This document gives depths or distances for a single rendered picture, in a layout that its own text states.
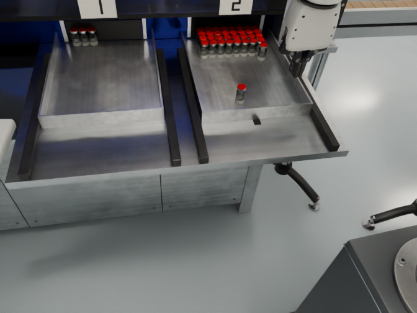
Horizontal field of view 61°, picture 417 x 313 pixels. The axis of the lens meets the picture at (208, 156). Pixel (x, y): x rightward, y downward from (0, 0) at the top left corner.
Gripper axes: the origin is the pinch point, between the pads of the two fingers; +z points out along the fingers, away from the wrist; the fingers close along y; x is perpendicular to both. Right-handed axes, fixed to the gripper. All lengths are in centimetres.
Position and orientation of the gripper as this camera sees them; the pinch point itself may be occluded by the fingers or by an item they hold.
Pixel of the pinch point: (297, 66)
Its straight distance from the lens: 82.3
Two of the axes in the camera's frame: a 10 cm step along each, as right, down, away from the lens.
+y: -9.7, 1.4, -2.0
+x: 2.4, 7.5, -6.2
